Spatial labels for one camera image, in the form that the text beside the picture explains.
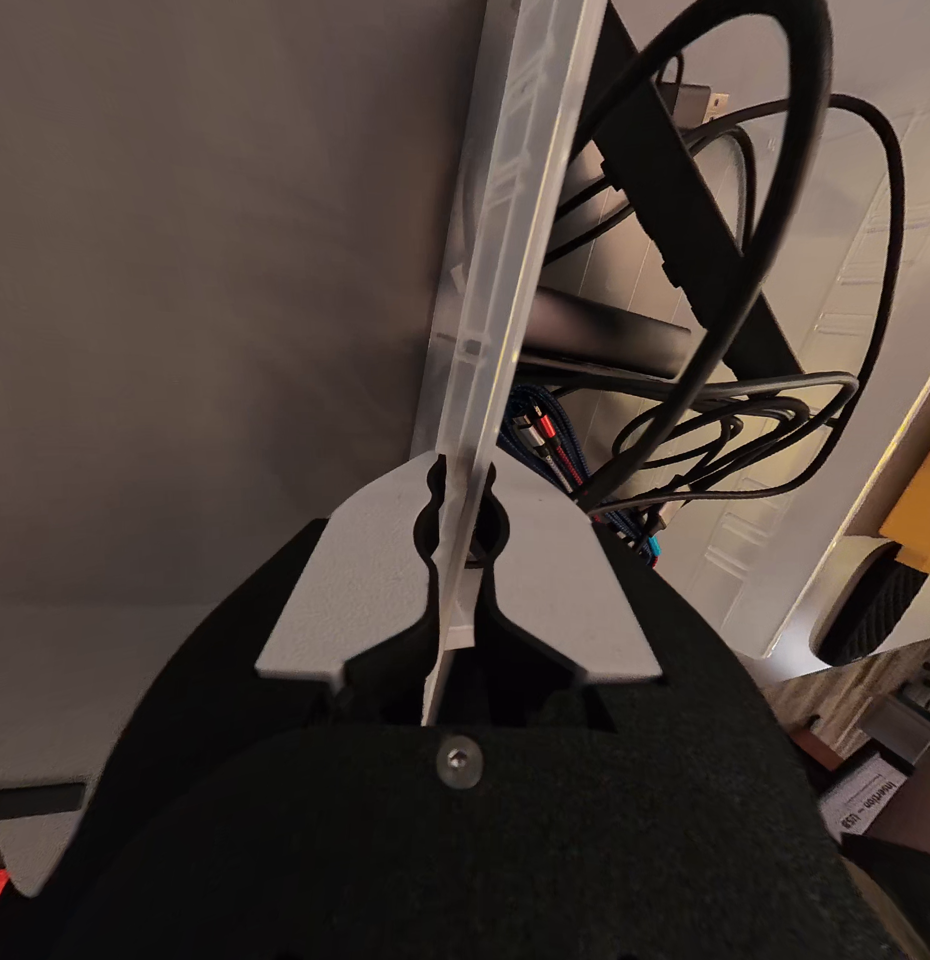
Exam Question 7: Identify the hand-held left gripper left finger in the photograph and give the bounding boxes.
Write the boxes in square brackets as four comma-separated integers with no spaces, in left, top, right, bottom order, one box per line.
[253,452,445,685]

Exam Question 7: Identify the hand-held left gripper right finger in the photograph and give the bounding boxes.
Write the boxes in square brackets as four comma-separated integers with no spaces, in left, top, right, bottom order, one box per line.
[471,459,662,685]

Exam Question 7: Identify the clear plastic storage bin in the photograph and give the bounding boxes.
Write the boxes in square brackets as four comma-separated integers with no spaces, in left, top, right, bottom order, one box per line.
[408,0,930,725]

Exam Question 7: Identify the black usb hub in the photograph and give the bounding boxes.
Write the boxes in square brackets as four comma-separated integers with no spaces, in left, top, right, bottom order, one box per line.
[585,0,805,376]

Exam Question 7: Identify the thick black hub cable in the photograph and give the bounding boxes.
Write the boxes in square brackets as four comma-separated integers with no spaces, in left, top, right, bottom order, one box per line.
[543,0,837,511]

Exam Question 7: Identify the black textured rounded object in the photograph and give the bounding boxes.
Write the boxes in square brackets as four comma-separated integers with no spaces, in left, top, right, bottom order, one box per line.
[816,551,930,669]

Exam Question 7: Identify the black framed paper sheet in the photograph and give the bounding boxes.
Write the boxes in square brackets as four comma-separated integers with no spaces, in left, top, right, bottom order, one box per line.
[816,750,914,858]

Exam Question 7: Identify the yellow plastic bin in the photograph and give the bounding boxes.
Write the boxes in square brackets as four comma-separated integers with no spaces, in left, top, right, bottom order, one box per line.
[881,433,930,580]

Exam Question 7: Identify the blue red braided cable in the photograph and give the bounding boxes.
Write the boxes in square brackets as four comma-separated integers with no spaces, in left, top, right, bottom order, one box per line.
[501,384,664,567]

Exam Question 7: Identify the black braided cable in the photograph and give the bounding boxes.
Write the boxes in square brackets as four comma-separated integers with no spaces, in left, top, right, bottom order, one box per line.
[585,93,907,526]

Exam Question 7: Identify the grey plug usb cable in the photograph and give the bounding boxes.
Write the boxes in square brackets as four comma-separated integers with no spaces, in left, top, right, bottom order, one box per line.
[660,82,736,140]

